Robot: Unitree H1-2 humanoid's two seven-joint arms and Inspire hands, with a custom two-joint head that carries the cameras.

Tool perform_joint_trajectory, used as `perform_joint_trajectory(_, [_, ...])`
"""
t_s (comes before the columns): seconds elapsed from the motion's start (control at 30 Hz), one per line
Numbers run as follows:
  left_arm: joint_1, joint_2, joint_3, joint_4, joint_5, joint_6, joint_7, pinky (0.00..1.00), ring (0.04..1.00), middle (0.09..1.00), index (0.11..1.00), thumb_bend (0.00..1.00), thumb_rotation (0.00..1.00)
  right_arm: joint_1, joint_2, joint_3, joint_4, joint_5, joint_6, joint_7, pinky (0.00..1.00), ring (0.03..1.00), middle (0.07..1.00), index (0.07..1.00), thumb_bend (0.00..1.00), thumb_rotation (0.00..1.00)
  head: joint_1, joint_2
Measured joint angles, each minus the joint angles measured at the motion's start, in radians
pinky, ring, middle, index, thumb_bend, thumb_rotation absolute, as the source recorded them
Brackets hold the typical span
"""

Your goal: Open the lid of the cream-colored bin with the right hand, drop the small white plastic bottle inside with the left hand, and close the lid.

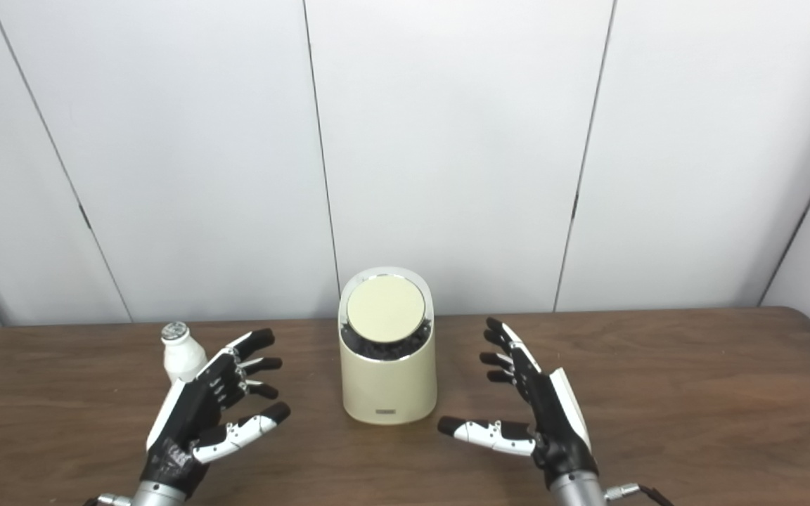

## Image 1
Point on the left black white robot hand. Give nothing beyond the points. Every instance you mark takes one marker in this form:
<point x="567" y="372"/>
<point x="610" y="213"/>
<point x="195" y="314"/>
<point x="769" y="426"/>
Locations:
<point x="190" y="414"/>

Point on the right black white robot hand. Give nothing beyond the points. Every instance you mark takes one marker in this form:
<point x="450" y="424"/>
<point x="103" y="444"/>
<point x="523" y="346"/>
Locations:
<point x="556" y="422"/>

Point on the small white plastic bottle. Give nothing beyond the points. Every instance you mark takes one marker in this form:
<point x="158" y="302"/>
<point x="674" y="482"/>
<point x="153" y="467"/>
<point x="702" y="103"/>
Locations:
<point x="181" y="358"/>

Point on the cream round bin lid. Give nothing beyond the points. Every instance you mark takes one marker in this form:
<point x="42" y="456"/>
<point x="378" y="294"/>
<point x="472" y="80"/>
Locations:
<point x="385" y="308"/>

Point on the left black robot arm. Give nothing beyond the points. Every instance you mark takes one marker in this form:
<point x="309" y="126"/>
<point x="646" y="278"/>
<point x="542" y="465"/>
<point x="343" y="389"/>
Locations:
<point x="155" y="496"/>

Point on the cream-colored round bin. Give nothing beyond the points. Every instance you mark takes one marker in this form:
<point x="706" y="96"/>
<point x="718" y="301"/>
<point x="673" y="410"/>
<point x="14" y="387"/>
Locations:
<point x="389" y="386"/>

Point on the black bin liner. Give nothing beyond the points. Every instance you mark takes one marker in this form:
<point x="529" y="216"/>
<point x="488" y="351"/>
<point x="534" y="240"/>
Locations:
<point x="384" y="351"/>

